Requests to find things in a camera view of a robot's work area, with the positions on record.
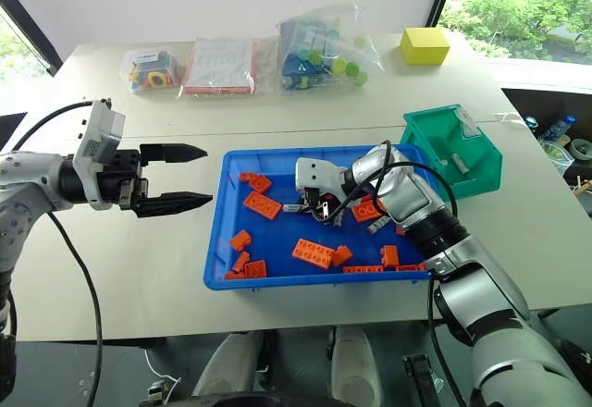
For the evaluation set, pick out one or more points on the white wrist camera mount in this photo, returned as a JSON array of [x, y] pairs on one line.
[[99, 134], [316, 171]]

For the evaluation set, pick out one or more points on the small grey device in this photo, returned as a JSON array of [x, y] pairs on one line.
[[157, 390]]

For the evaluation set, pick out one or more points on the white rounded robot leg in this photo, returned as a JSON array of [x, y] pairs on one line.
[[356, 365], [226, 365]]

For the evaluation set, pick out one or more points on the yellow block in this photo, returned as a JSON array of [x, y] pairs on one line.
[[423, 46]]

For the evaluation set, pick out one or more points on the blue plastic bin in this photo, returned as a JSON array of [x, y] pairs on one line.
[[277, 240]]

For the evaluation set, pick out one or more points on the long orange toy brick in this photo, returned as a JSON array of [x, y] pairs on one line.
[[363, 269]]

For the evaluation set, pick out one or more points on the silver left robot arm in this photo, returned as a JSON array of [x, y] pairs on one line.
[[28, 180]]

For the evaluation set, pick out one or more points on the large orange toy brick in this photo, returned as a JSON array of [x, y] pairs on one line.
[[312, 253]]

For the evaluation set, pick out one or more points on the green plastic bin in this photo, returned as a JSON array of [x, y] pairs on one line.
[[481, 162]]

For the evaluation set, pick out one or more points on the clear box of coloured rings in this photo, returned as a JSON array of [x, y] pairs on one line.
[[149, 71]]

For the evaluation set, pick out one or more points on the square orange toy brick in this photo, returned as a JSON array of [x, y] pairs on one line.
[[255, 269]]

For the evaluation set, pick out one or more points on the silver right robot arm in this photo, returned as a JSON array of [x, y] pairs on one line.
[[407, 194]]

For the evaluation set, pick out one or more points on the clear plastic bag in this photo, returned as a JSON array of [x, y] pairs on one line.
[[557, 153]]

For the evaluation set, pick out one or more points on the black clamp bracket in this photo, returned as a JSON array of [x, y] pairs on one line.
[[421, 379]]

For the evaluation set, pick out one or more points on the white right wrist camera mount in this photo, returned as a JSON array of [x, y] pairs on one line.
[[316, 171]]

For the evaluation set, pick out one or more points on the silver battery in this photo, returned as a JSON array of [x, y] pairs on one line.
[[291, 208], [378, 225], [460, 163], [336, 220]]

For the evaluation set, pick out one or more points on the bagged red white booklet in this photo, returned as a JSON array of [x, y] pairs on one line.
[[219, 67]]

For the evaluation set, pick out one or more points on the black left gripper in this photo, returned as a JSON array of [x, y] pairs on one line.
[[129, 171]]

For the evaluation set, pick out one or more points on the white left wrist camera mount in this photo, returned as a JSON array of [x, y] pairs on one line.
[[99, 134]]

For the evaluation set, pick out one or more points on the small orange toy brick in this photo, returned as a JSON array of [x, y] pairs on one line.
[[389, 256], [241, 240], [245, 177], [240, 262], [342, 255], [234, 276]]

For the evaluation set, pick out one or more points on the clear water bottle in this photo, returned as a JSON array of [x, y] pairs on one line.
[[557, 128]]

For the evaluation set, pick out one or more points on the dark round container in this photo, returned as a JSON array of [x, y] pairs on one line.
[[583, 149]]

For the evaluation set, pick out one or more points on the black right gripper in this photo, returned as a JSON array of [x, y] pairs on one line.
[[316, 195]]

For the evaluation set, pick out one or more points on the black flat panel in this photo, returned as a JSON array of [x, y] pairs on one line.
[[10, 129]]

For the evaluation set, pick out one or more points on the clear bag of green caps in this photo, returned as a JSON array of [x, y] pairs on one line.
[[314, 55]]

